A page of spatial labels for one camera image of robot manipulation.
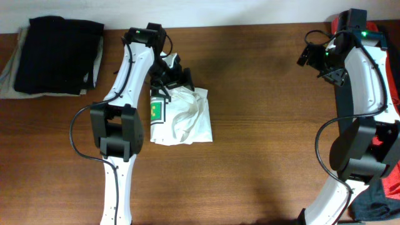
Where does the white t-shirt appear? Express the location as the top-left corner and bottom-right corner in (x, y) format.
(150, 86), (213, 146)

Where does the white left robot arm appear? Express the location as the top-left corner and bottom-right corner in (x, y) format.
(90, 23), (194, 224)

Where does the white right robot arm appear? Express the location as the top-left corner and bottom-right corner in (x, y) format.
(296, 8), (399, 224)

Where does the folded black garment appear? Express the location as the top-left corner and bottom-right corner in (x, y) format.
(14, 16), (104, 95)

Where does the red t-shirt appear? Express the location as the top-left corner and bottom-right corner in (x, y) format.
(330, 17), (400, 201)

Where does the dark grey garment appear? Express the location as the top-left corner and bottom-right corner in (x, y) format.
(334, 84), (400, 222)

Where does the beige folded garment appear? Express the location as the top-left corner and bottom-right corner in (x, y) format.
(1, 27), (87, 99)

